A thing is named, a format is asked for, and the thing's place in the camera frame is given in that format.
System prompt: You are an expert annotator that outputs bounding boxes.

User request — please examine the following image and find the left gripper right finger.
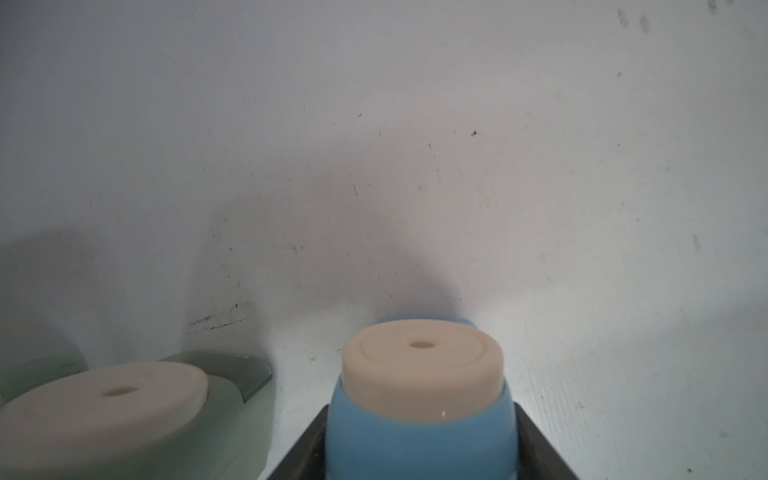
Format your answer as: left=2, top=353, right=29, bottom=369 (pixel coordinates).
left=514, top=402, right=578, bottom=480

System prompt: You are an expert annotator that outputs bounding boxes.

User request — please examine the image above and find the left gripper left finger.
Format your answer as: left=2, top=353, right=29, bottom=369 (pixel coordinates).
left=268, top=405, right=329, bottom=480

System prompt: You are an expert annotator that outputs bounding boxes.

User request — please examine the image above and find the blue pencil sharpener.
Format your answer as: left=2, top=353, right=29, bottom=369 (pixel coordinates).
left=325, top=319, right=519, bottom=479

